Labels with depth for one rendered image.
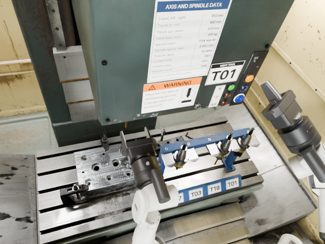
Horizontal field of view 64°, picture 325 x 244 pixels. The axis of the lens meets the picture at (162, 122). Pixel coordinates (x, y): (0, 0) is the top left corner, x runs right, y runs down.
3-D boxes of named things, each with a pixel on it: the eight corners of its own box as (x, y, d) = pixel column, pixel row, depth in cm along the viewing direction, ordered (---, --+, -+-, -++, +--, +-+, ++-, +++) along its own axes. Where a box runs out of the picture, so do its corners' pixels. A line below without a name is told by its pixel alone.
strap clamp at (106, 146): (110, 159, 145) (109, 143, 134) (104, 160, 144) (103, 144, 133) (106, 140, 153) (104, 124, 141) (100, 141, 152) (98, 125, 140)
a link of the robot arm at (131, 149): (157, 131, 86) (169, 162, 79) (154, 148, 93) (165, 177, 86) (119, 139, 82) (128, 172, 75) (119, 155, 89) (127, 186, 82)
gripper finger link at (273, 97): (269, 80, 68) (281, 99, 69) (259, 84, 71) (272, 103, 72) (266, 83, 68) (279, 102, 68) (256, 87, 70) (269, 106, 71)
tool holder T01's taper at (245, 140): (245, 136, 125) (251, 128, 120) (251, 144, 123) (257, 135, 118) (238, 139, 124) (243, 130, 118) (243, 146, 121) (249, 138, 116)
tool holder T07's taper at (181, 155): (184, 151, 115) (187, 142, 110) (187, 160, 113) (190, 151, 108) (174, 152, 114) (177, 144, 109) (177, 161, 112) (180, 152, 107)
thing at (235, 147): (242, 150, 122) (242, 149, 121) (232, 153, 120) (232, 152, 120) (234, 139, 126) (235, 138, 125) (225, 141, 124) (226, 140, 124)
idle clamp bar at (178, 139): (183, 147, 156) (185, 141, 151) (143, 159, 148) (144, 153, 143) (179, 141, 159) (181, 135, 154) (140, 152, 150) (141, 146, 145)
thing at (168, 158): (177, 166, 112) (177, 165, 111) (165, 169, 110) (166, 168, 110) (171, 153, 116) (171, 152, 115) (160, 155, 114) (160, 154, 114)
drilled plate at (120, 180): (138, 182, 134) (139, 178, 130) (81, 196, 125) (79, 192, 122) (128, 146, 147) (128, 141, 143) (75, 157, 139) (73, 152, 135)
